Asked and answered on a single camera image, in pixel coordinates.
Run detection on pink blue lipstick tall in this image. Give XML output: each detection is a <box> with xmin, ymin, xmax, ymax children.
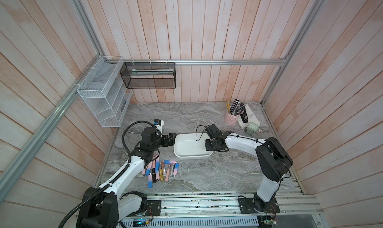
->
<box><xmin>155</xmin><ymin>158</ymin><xmax>160</xmax><ymax>181</ymax></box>

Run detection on pink blue lipstick sideways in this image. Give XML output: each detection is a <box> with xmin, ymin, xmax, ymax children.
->
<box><xmin>164</xmin><ymin>160</ymin><xmax>177</xmax><ymax>164</ymax></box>

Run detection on green pencil sharpener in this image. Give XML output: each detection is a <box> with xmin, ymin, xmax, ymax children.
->
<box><xmin>246</xmin><ymin>122</ymin><xmax>263</xmax><ymax>136</ymax></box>

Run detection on white wire shelf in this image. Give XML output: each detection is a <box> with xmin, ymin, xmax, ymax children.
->
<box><xmin>77</xmin><ymin>56</ymin><xmax>133</xmax><ymax>127</ymax></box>

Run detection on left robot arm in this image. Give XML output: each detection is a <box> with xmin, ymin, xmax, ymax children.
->
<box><xmin>59</xmin><ymin>119</ymin><xmax>176</xmax><ymax>228</ymax></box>

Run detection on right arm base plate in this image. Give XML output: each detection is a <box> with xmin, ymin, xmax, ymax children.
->
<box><xmin>237</xmin><ymin>196</ymin><xmax>280</xmax><ymax>214</ymax></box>

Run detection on black stapler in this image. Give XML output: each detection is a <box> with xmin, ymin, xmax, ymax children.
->
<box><xmin>240</xmin><ymin>107</ymin><xmax>248</xmax><ymax>123</ymax></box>

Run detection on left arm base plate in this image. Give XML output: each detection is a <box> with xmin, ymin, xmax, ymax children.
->
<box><xmin>128</xmin><ymin>200</ymin><xmax>162</xmax><ymax>217</ymax></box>

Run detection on black mesh basket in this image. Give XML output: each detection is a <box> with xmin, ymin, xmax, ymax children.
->
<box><xmin>120</xmin><ymin>62</ymin><xmax>177</xmax><ymax>89</ymax></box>

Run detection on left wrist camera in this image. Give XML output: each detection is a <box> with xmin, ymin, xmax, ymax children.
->
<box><xmin>154</xmin><ymin>119</ymin><xmax>164</xmax><ymax>136</ymax></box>

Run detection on white storage box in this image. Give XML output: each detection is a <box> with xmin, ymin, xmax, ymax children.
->
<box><xmin>174</xmin><ymin>133</ymin><xmax>213</xmax><ymax>159</ymax></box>

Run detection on white book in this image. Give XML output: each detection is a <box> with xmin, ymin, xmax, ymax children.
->
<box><xmin>237</xmin><ymin>104</ymin><xmax>261</xmax><ymax>129</ymax></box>

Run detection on pink pen cup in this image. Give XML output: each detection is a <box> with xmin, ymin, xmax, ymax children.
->
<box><xmin>224</xmin><ymin>111</ymin><xmax>239</xmax><ymax>126</ymax></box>

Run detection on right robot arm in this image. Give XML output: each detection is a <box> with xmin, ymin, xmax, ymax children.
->
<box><xmin>204</xmin><ymin>124</ymin><xmax>293</xmax><ymax>213</ymax></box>

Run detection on gold lipstick tube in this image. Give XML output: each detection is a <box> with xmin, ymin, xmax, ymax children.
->
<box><xmin>159</xmin><ymin>168</ymin><xmax>164</xmax><ymax>181</ymax></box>

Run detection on orange lip gloss tube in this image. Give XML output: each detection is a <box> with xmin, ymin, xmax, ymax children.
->
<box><xmin>161</xmin><ymin>162</ymin><xmax>166</xmax><ymax>175</ymax></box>

